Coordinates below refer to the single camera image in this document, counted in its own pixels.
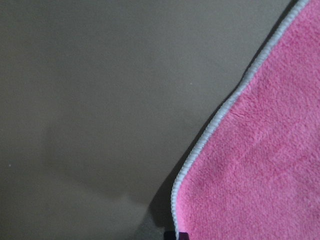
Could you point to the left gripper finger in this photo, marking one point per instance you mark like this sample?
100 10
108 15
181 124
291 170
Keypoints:
171 235

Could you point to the pink towel white trim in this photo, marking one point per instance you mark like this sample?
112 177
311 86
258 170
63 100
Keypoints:
254 174

